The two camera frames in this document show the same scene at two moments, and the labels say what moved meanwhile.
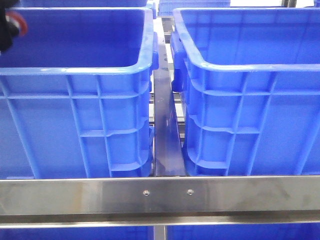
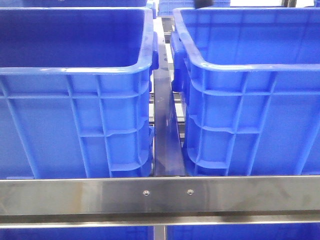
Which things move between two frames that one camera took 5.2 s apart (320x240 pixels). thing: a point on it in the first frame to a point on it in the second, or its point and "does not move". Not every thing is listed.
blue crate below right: [301, 231] does not move
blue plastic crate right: [251, 78] does not move
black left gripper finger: [7, 30] to [203, 3]
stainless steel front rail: [159, 201] does not move
